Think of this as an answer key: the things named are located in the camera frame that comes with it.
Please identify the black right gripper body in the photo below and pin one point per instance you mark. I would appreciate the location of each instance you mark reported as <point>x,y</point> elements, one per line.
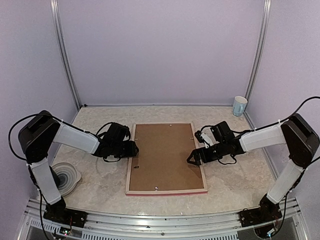
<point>220,152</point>

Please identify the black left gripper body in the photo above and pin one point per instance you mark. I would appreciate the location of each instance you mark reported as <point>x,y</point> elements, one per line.
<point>118,151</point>

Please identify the pink wooden picture frame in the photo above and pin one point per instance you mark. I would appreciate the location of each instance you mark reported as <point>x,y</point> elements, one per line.
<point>165,193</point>

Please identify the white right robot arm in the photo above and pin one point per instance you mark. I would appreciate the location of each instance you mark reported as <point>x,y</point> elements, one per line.
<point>293,134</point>

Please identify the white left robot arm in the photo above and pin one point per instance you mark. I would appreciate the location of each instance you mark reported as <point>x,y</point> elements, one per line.
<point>44,130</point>

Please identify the light blue mug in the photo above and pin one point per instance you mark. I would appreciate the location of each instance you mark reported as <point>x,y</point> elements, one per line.
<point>239,105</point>

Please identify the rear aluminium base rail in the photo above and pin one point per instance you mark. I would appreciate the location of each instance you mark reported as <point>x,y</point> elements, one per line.
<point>154,105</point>

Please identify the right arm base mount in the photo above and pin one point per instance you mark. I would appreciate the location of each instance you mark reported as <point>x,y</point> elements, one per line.
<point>267,211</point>

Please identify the front aluminium rail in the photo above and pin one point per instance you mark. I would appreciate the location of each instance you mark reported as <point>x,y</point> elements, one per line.
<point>109,226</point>

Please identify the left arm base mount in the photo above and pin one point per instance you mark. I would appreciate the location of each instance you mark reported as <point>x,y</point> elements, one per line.
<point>59,213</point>

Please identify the right aluminium corner post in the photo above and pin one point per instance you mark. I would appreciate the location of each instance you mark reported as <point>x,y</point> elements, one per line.
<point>259,48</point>

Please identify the aluminium corner post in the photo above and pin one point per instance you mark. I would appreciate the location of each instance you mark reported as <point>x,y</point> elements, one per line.
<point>54,5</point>
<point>259,48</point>

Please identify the left aluminium corner post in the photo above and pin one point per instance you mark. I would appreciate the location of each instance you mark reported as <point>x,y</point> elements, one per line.
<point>54,5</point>

